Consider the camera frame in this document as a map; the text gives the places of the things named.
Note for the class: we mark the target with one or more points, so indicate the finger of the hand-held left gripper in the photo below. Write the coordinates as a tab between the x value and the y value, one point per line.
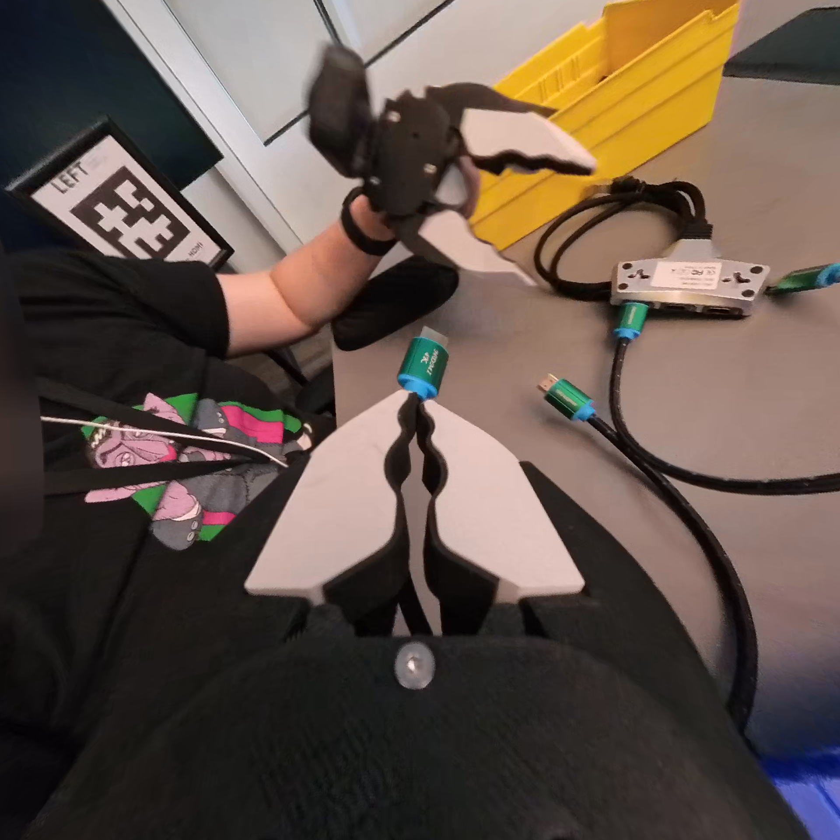
459	246
525	134

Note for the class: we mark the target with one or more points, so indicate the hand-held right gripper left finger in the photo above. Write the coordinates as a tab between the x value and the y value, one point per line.
328	512

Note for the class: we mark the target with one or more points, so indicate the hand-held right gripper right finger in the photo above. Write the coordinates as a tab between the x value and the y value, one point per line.
499	512

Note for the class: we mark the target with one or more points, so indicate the silver hdmi switch box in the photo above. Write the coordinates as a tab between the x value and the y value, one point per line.
689	279

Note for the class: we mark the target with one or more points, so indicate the person's left forearm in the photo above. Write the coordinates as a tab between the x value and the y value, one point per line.
295	289

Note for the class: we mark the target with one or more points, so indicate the person's left hand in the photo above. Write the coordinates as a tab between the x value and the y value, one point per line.
367	220

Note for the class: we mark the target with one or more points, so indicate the yellow plastic bin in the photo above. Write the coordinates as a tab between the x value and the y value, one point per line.
656	85

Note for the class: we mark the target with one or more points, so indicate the dark mat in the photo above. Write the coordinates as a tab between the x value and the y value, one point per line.
787	56

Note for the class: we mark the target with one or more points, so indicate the black printed t-shirt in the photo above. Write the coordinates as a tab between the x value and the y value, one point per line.
131	315

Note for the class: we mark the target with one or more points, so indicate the black framed marker sign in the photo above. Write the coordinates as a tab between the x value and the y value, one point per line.
124	203

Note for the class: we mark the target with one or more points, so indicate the blue box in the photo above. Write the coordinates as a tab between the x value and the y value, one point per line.
800	794

